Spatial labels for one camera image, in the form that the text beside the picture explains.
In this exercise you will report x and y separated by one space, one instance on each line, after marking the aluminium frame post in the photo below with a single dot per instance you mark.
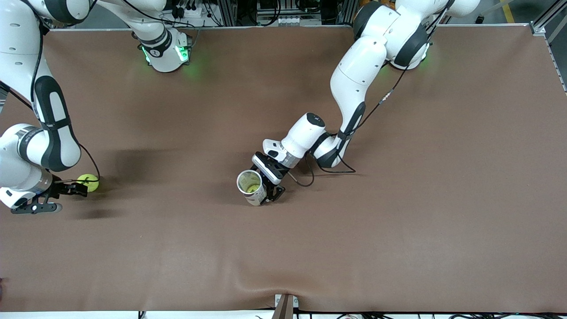
226 11
347 11

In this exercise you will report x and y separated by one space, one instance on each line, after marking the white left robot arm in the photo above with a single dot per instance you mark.
359 75

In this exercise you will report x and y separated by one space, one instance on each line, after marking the aluminium corner bracket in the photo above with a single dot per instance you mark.
537 29

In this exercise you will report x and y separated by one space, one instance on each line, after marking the yellow Roland Garros tennis ball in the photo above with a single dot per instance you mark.
250 189

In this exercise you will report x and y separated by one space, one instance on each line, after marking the aluminium camera post profile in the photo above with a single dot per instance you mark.
285 308

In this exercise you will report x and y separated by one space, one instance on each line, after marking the white blue tennis ball can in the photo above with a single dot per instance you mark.
259 199

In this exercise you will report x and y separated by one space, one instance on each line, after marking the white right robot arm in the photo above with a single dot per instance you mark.
17 53

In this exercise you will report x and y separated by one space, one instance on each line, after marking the small white power strip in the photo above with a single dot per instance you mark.
290 20

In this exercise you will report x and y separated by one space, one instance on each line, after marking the white power strip with plugs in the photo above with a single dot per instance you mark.
190 13

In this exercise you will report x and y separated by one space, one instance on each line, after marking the yellow Wilson tennis ball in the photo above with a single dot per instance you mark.
92 186

